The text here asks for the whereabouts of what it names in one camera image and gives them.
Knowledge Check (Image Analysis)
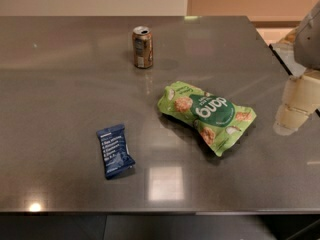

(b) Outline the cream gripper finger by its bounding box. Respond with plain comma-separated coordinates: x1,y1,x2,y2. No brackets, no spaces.
273,69,320,136

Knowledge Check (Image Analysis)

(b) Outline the green rice chip bag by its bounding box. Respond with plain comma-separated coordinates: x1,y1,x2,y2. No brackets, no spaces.
158,81,256,157

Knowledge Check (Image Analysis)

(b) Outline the blue snack bar wrapper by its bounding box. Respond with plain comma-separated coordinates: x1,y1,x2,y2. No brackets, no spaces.
97,124,135,180

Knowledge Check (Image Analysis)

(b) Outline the brown soda can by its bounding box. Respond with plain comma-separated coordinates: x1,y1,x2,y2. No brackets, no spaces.
132,26,153,69

